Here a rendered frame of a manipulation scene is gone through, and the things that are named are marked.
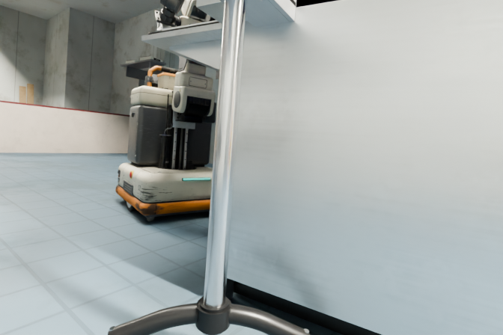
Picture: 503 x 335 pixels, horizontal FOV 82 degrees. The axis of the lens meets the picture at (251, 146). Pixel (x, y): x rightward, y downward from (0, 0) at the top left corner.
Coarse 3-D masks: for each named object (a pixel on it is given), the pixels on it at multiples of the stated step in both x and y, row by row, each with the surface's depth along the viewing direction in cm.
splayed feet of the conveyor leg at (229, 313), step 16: (192, 304) 66; (224, 304) 66; (144, 320) 64; (160, 320) 64; (176, 320) 64; (192, 320) 64; (208, 320) 63; (224, 320) 64; (240, 320) 65; (256, 320) 66; (272, 320) 67
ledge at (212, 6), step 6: (198, 0) 78; (204, 0) 77; (210, 0) 76; (216, 0) 75; (198, 6) 78; (204, 6) 77; (210, 6) 77; (216, 6) 77; (222, 6) 77; (204, 12) 81; (210, 12) 81; (216, 12) 81; (222, 12) 80; (216, 18) 85; (222, 18) 84
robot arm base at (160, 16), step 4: (164, 8) 164; (156, 12) 169; (160, 12) 166; (164, 12) 165; (168, 12) 164; (172, 12) 165; (156, 16) 165; (160, 16) 166; (164, 16) 165; (168, 16) 166; (172, 16) 167; (156, 20) 165; (160, 20) 165; (164, 20) 167; (168, 20) 167; (172, 20) 169; (168, 24) 169; (172, 24) 170
